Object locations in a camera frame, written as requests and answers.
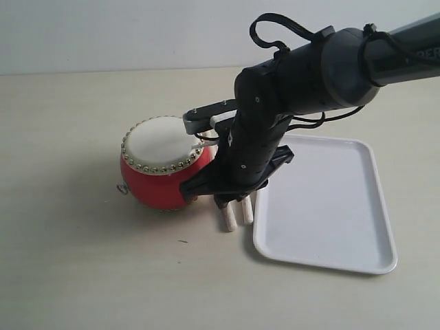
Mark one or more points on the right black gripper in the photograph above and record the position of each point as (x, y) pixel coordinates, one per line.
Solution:
(246, 157)

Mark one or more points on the wooden drumstick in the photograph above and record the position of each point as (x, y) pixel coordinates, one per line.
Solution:
(247, 210)
(229, 217)

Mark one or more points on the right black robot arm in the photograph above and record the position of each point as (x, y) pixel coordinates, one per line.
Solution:
(294, 89)

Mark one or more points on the small red drum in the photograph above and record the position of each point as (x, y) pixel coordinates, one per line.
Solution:
(156, 156)

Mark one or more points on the white plastic tray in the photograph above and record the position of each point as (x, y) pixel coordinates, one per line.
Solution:
(326, 209)

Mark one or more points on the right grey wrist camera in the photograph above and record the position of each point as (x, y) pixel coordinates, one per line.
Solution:
(197, 120)

